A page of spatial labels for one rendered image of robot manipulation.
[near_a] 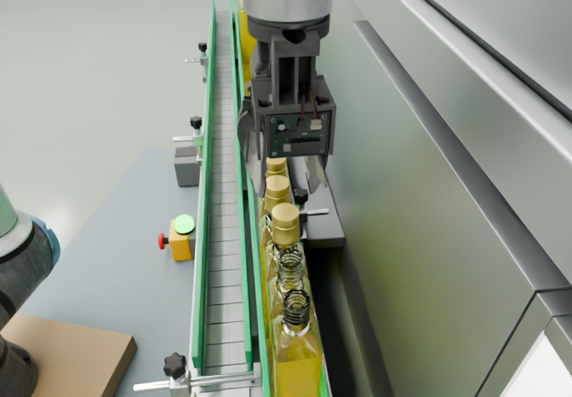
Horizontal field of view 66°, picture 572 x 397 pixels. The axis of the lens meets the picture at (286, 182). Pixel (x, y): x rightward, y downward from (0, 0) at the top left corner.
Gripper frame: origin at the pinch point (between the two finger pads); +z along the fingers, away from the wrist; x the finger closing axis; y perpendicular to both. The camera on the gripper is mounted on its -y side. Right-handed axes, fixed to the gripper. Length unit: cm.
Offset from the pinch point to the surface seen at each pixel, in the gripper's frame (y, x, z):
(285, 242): 1.8, -0.3, 8.3
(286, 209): -0.4, 0.1, 4.6
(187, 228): -32, -18, 37
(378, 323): 7.4, 11.6, 19.7
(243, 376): 9.8, -7.0, 24.7
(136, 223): -45, -33, 46
